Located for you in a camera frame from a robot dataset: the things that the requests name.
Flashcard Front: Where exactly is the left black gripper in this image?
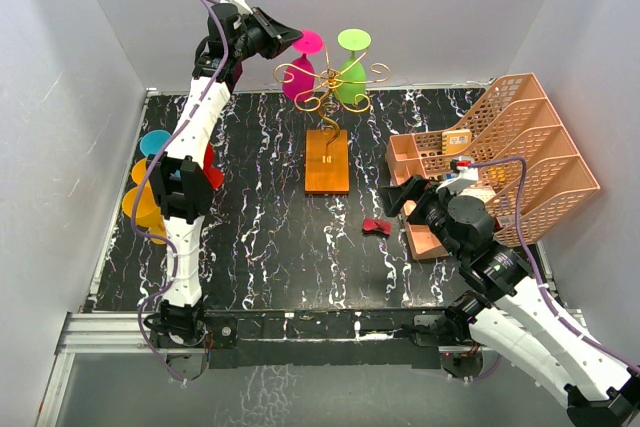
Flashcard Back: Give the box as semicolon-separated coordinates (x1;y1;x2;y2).
234;8;304;62

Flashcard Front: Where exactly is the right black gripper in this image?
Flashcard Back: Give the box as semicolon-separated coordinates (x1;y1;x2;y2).
378;175;466;262

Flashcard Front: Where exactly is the pink wine glass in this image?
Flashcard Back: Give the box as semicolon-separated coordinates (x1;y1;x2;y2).
282;29;324;104

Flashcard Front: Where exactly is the red wine glass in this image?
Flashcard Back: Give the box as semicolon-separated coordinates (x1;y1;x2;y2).
203;143;224;190

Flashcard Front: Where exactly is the blue wine glass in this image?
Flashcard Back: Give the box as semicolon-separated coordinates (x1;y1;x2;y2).
139;129;171;157

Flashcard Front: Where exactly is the yellow-base amber wine glass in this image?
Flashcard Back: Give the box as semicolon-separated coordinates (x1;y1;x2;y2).
130;158;149;186

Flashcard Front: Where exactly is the yellow-base orange wine glass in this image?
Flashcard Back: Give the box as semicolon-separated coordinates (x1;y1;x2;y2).
121;186;166;237

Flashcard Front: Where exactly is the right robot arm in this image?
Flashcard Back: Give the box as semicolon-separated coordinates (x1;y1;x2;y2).
378;175;639;426

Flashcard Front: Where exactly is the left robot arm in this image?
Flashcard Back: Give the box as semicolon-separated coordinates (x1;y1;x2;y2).
144;0;302;346

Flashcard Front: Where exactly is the green wine glass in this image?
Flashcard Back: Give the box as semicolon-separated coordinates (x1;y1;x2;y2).
336;28;371;106

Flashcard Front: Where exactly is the pink file rack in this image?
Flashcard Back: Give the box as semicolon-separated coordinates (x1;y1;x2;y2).
439;72;601;248

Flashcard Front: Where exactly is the red bow hair clip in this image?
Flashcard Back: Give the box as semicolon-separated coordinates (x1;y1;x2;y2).
362;218;392;236

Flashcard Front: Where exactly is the pink desk organizer tray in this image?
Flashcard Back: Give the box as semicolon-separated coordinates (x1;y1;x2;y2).
386;130;471;260

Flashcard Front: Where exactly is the orange card box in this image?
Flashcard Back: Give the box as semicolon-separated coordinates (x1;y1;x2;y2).
441;129;473;155

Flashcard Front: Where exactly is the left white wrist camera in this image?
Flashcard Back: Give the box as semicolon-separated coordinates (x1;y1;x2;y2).
229;0;252;15

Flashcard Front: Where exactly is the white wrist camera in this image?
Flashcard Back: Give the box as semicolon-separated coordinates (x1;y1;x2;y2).
436;156;479;196
229;0;252;15

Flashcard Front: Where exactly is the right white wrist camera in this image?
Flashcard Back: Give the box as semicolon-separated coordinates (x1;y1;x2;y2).
436;156;479;196

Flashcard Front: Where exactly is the gold wire wine glass rack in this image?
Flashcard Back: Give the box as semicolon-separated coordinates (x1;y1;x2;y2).
274;48;391;195

